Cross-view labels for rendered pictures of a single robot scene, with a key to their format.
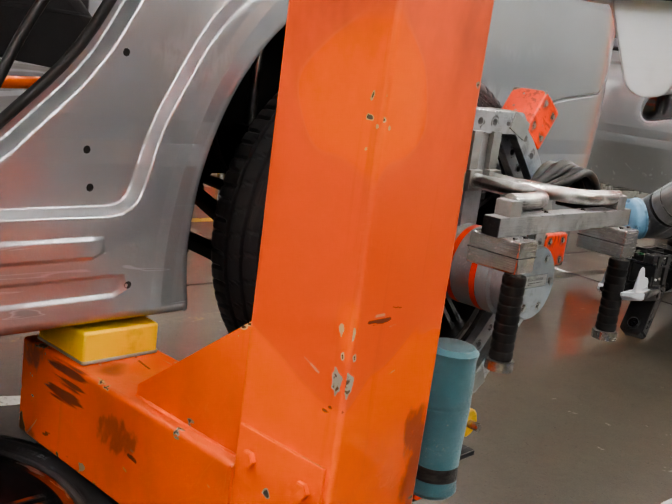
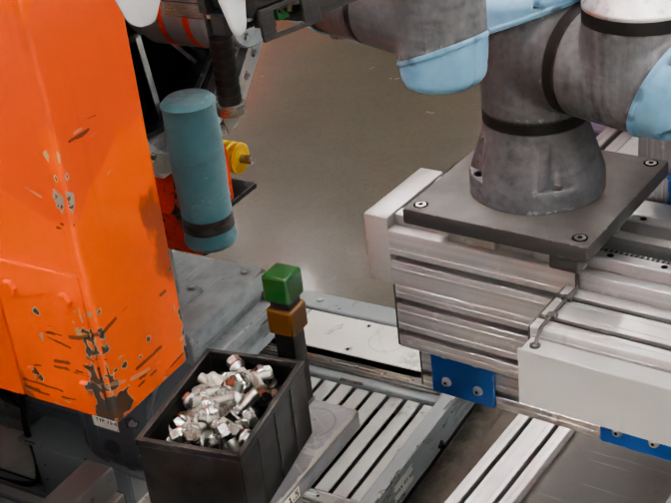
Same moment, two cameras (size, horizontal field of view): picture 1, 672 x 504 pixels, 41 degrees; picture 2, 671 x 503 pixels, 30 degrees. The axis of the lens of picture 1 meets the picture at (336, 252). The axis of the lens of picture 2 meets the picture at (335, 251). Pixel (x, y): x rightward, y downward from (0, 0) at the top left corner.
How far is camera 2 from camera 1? 54 cm
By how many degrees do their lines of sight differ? 19
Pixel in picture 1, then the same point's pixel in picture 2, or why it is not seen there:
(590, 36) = not seen: outside the picture
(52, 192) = not seen: outside the picture
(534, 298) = not seen: hidden behind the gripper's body
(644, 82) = (139, 17)
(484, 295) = (203, 36)
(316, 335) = (27, 166)
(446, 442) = (211, 194)
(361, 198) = (20, 37)
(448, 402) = (199, 156)
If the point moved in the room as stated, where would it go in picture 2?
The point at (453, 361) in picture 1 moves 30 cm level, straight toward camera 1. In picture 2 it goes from (190, 115) to (183, 202)
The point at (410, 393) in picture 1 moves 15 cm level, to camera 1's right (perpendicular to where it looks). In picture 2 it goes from (134, 183) to (254, 161)
